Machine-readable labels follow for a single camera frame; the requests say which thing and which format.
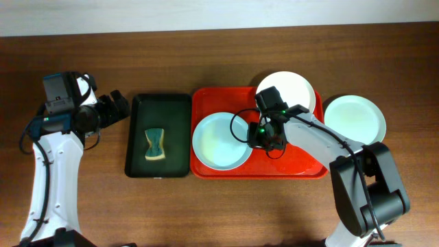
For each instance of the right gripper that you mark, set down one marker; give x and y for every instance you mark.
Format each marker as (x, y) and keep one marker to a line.
(254, 141)

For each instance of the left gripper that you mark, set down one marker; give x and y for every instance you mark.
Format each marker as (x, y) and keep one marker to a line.
(112, 114)

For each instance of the light blue plate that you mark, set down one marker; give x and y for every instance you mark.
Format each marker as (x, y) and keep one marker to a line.
(218, 141)

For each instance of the green yellow sponge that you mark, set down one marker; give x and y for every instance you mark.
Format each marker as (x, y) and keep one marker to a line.
(155, 150)

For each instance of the light green plate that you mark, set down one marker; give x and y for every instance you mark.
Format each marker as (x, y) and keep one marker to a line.
(356, 118)

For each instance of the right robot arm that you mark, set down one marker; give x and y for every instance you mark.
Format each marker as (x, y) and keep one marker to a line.
(368, 191)

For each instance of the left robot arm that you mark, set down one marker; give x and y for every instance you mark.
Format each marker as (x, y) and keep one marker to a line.
(58, 134)

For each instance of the red tray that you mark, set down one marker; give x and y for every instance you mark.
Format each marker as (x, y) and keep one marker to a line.
(294, 163)

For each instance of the dark green tray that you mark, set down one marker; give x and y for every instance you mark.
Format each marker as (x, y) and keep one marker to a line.
(170, 112)

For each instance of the white plate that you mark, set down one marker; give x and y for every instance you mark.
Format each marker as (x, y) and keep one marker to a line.
(293, 88)

